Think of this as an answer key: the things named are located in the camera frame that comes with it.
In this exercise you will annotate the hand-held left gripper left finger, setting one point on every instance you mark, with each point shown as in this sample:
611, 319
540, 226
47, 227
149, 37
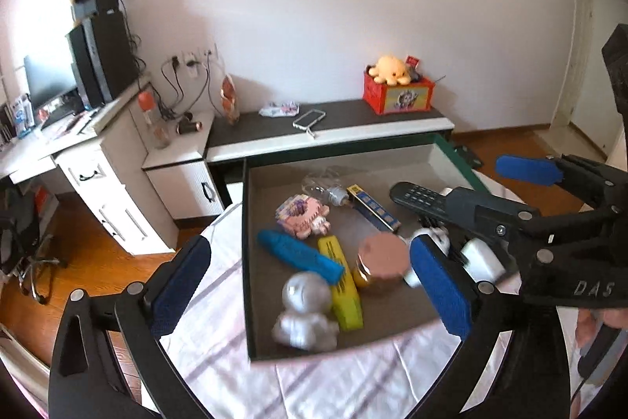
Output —
179, 291

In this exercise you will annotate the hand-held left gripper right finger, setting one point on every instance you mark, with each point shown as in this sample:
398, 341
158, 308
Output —
439, 286

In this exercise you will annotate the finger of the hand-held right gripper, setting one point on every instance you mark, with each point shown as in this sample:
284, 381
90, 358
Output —
527, 169
471, 203

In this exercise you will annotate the green-edged cardboard tray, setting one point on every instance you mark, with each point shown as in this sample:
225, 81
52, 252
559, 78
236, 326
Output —
402, 316

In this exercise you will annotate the pink white block figure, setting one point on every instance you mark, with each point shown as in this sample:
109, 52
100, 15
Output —
431, 238

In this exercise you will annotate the white charger plug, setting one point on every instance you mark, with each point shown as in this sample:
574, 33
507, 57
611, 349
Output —
481, 259

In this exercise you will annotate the black remote control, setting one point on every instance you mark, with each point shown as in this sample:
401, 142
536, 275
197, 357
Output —
417, 195

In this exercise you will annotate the jar with rose gold lid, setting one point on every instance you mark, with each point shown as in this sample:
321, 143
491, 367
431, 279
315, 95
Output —
382, 262

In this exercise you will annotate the yellow highlighter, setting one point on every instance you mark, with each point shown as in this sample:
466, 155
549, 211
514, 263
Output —
343, 284

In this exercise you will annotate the yellow blue long box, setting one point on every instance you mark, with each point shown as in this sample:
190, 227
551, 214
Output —
373, 205

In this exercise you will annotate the white figurine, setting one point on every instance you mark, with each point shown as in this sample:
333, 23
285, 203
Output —
301, 301

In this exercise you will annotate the blue highlighter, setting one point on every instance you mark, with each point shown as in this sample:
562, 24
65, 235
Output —
299, 252

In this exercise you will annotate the pink building block donut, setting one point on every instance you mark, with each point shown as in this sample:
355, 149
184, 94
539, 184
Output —
301, 215

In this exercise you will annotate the clear light bulb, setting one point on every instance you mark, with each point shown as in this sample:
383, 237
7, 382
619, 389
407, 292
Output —
321, 186

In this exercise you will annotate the person's right hand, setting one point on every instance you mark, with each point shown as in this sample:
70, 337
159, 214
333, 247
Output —
615, 318

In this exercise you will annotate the small white cabinet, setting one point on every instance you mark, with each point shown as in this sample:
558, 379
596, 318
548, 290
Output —
176, 183

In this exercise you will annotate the white door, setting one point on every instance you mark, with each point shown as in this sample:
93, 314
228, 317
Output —
574, 55

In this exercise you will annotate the red toy box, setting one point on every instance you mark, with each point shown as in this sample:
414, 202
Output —
400, 97

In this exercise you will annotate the dark upright object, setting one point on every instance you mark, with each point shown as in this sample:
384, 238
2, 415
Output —
617, 70

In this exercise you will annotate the low black top cabinet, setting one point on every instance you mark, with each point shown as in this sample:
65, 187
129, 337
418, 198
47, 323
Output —
353, 119

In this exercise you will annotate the red card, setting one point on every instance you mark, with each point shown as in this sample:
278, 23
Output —
412, 60

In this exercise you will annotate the orange octopus plush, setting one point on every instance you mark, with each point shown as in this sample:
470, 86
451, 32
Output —
390, 68

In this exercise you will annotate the bottle with orange cap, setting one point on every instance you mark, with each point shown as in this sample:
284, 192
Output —
156, 127

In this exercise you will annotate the black cylinder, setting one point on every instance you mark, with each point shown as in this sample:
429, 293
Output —
189, 125

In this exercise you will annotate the black office chair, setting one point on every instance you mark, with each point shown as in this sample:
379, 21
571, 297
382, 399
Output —
24, 227

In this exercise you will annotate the pink bedding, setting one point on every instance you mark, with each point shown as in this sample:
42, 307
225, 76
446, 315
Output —
19, 370

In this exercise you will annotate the orange white snack bag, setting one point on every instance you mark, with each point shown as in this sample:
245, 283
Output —
229, 102

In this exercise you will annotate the magazine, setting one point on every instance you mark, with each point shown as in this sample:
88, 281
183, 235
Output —
73, 125

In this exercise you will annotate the white desk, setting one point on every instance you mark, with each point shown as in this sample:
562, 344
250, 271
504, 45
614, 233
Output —
29, 149

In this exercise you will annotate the face mask packet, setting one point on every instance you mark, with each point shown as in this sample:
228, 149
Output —
278, 109

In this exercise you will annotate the black keyboard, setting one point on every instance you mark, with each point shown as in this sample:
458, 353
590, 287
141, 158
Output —
64, 114

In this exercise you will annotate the blue white carton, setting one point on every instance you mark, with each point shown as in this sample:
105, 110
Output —
20, 112

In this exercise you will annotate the black computer tower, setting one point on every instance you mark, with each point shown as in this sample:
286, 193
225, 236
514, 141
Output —
103, 55

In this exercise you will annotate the computer monitor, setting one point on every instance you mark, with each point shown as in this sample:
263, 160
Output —
46, 80

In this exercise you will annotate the white phone bumper frame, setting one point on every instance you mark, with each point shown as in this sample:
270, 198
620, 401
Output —
300, 120

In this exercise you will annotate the white wall sockets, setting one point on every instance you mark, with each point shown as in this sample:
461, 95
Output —
212, 51

